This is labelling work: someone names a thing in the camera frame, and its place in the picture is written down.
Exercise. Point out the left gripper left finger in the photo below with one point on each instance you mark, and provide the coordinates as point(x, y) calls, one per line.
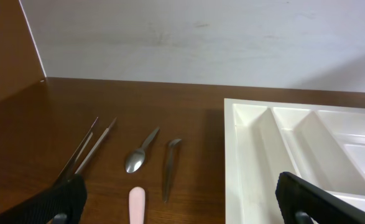
point(67, 198)

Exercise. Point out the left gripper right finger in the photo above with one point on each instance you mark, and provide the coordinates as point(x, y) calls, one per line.
point(302, 202)

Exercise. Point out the pink plastic knife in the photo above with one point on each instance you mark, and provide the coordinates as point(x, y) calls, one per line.
point(137, 202)

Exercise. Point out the small steel teaspoon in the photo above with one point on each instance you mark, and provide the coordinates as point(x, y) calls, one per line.
point(137, 157)

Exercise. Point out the small steel teaspoon sideways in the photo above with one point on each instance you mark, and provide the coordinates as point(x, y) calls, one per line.
point(168, 168)

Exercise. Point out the left metal chopstick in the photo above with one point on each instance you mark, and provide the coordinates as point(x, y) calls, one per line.
point(68, 168)

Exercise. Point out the metal chopstick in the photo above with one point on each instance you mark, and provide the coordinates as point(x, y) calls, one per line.
point(91, 153)
point(68, 168)

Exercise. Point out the right metal chopstick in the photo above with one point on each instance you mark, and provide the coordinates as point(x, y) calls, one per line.
point(91, 153)

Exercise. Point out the white plastic cutlery tray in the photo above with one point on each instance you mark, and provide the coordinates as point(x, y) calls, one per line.
point(324, 145)

